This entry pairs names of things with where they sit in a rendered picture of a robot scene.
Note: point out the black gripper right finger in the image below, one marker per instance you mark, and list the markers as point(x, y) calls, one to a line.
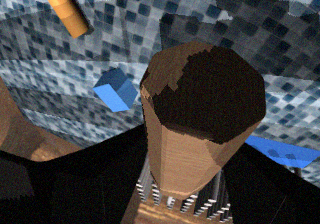
point(260, 191)

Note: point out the blue flat strip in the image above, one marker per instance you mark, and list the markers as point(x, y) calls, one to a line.
point(283, 153)

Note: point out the small hammer with wooden handle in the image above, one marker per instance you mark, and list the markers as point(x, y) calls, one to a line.
point(70, 16)

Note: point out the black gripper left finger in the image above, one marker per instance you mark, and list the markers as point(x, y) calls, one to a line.
point(90, 186)

